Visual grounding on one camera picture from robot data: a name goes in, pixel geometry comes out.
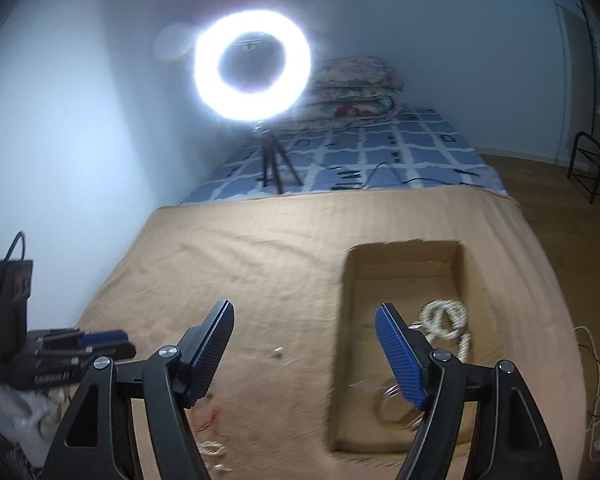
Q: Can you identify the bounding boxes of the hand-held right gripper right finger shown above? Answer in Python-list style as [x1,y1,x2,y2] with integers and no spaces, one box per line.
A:
[374,302,563,480]

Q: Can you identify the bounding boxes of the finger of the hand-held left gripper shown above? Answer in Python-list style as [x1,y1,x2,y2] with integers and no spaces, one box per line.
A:
[35,342,137,368]
[39,329,129,348]

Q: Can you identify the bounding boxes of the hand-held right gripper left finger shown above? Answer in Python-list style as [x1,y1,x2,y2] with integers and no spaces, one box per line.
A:
[40,299,236,480]

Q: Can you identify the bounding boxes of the silver bangles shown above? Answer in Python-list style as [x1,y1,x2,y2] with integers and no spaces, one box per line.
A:
[379,381,431,432]

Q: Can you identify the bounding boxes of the long pearl necklace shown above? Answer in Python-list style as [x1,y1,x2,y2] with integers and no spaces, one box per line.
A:
[416,299,474,362]

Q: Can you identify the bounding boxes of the cardboard box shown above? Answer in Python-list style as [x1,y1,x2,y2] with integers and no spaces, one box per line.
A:
[327,240,487,457]

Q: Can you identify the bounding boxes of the small pearl bracelet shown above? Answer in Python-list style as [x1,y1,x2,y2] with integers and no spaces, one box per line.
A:
[197,440,229,459]

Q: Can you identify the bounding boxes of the red thread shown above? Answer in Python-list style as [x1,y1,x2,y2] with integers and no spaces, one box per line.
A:
[196,404,224,434]

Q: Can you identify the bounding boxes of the white cloth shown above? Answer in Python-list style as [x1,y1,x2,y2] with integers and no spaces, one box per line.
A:
[0,385,73,461]

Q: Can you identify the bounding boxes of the black tripod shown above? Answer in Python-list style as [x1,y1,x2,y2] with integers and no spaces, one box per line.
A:
[251,121,304,196]

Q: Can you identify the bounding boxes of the blue checked bedsheet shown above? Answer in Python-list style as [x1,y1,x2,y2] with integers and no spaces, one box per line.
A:
[180,106,509,206]

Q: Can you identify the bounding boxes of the red floral folded blanket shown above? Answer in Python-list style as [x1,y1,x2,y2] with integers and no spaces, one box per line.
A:
[297,89,402,126]

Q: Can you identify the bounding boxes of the black metal shoe rack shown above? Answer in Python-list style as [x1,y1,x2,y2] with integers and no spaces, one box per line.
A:
[567,131,600,206]

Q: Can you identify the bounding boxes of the floral folded quilt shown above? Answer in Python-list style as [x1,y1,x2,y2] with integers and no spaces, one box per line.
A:
[311,56,406,95]

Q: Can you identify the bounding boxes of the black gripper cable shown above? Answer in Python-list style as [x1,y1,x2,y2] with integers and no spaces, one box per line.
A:
[0,231,27,343]

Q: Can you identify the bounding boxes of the black power cable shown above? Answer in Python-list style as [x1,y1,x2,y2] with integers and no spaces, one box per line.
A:
[330,161,477,192]

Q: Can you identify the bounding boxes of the white charging cables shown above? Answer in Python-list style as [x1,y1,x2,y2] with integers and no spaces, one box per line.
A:
[572,325,600,467]

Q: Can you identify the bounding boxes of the white ring light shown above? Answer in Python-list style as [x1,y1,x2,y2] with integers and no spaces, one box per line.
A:
[194,9,313,123]

